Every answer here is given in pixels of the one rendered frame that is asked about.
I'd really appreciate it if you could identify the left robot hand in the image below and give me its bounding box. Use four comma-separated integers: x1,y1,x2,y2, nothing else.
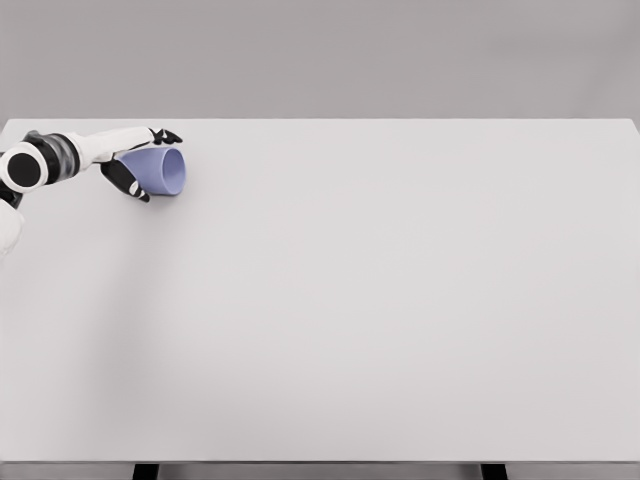
91,126,184,204

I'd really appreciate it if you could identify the lavender plastic cup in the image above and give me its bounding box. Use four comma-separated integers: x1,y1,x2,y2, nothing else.
117,146,189,197

